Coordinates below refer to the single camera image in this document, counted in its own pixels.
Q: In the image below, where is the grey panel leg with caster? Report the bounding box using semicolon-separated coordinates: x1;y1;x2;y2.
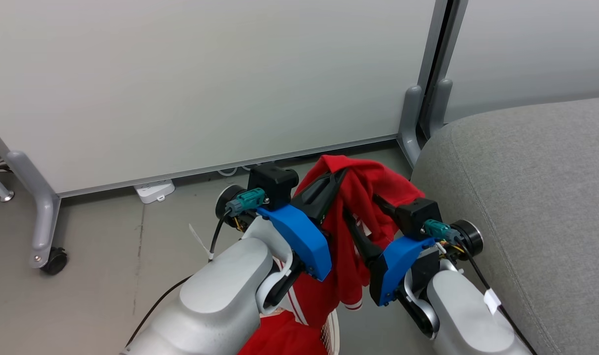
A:
4;150;69;276

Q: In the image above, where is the large white partition panel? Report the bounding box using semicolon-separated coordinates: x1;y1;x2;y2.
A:
0;0;452;199

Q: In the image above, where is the red clothing with white stripes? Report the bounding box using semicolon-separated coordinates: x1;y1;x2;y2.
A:
237;154;426;355

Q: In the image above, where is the white perforated laundry basket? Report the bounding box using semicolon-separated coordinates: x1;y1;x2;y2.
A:
319;307;341;355

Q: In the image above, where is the grey fabric sofa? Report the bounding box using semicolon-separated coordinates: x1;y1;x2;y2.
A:
410;96;599;355

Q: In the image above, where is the white partition panel beside sofa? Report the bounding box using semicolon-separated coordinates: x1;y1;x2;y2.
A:
442;0;599;125

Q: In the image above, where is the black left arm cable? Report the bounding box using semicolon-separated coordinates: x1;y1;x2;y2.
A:
125;208;232;348

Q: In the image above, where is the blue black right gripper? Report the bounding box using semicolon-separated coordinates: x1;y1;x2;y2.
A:
343;194;441;307

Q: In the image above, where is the white looped cable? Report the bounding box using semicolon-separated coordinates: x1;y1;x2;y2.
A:
217;163;263;177

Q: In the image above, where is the grey panel foot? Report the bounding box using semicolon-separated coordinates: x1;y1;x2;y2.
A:
425;78;454;140
397;85;424;168

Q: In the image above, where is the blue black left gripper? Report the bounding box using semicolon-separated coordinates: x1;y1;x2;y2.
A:
256;168;350;282

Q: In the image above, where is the white cable label tag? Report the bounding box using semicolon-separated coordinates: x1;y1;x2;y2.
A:
483;288;502;316

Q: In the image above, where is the white cable tie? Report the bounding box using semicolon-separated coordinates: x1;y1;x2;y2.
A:
188;223;215;261

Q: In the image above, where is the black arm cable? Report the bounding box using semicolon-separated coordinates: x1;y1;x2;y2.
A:
125;208;232;348
454;236;539;355

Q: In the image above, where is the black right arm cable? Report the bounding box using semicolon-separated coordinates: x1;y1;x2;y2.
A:
454;236;539;355

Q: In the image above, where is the white power strip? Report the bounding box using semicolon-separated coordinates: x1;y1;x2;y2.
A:
134;179;176;205

